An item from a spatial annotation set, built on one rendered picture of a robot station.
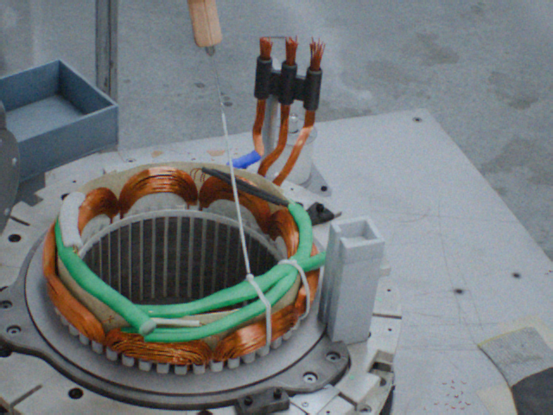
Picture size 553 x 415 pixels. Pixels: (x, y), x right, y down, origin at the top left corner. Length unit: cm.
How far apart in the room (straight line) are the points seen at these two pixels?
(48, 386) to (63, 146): 36
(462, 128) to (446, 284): 177
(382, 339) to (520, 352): 49
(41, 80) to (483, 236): 59
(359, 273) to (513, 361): 53
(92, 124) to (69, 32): 233
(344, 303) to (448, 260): 63
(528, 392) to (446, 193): 37
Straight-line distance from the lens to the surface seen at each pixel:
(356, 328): 80
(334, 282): 77
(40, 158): 106
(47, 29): 342
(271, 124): 89
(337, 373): 78
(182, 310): 74
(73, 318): 77
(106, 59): 265
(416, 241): 142
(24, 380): 77
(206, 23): 71
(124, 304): 73
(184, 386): 76
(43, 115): 115
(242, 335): 75
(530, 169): 301
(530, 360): 128
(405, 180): 152
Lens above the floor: 165
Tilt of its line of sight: 37 degrees down
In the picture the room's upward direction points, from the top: 6 degrees clockwise
